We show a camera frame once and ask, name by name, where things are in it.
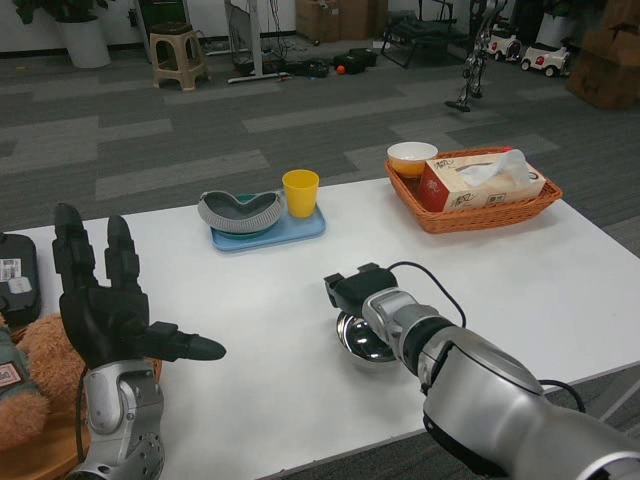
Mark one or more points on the silver black humanoid robot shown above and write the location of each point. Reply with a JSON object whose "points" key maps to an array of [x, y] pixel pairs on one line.
{"points": [[475, 55]]}

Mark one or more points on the shiny metal bowl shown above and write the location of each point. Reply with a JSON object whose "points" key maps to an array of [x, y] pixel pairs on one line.
{"points": [[360, 345]]}

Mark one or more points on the teal plate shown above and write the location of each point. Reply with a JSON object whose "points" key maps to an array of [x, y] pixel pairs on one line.
{"points": [[245, 199]]}

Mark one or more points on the light blue plastic tray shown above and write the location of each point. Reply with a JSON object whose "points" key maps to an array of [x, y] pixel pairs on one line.
{"points": [[300, 230]]}

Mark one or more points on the orange wicker basket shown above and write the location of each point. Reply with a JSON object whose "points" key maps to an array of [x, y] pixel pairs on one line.
{"points": [[475, 220]]}

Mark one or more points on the stacked open cardboard boxes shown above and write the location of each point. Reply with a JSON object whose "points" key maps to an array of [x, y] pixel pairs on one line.
{"points": [[317, 20]]}

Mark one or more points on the grey computer tower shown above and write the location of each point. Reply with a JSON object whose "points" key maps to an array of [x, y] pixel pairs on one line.
{"points": [[238, 30]]}

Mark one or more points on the white toy ride-on car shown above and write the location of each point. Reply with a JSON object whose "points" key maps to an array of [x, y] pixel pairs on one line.
{"points": [[542, 61], [502, 45]]}

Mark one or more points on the flat black equipment bag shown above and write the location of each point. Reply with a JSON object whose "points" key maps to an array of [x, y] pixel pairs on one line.
{"points": [[310, 69]]}

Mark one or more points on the white and orange ceramic bowl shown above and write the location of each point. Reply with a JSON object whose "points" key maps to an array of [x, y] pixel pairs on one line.
{"points": [[407, 154]]}

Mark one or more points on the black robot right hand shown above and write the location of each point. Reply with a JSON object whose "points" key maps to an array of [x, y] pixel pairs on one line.
{"points": [[365, 285]]}

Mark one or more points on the beige plastic stool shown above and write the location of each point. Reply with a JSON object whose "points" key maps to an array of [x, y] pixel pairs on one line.
{"points": [[177, 35]]}

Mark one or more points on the black folding chair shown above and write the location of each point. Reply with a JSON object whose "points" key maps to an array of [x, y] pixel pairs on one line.
{"points": [[420, 40]]}

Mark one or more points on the leafy plant in white pot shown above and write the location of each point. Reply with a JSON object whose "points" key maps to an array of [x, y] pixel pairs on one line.
{"points": [[87, 45], [555, 30]]}

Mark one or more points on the grey knitted heart-shaped basket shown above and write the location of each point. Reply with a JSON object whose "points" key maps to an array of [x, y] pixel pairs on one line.
{"points": [[240, 224]]}

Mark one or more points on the brown teddy bear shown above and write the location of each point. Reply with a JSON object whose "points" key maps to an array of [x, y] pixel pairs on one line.
{"points": [[50, 360]]}

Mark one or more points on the yellow plastic cup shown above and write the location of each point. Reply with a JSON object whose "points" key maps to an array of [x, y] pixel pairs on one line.
{"points": [[300, 195]]}

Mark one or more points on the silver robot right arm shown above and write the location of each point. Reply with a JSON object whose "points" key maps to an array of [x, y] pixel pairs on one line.
{"points": [[480, 380]]}

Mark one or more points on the black and green crate stack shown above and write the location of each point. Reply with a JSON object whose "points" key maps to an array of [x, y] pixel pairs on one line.
{"points": [[162, 12]]}

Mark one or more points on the white standing desk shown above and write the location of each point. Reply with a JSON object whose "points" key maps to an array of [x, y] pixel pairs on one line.
{"points": [[257, 40]]}

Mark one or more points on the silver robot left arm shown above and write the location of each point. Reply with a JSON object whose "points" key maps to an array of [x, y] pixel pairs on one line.
{"points": [[120, 415]]}

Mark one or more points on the black hard case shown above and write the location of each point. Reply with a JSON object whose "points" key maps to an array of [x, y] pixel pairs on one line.
{"points": [[17, 280]]}

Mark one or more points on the brown cardboard box pile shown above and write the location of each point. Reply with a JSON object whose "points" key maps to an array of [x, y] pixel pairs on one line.
{"points": [[605, 80]]}

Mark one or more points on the red and beige tissue box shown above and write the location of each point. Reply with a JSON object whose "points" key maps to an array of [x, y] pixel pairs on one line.
{"points": [[460, 197]]}

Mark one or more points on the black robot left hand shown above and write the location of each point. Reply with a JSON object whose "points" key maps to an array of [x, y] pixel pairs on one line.
{"points": [[105, 325]]}

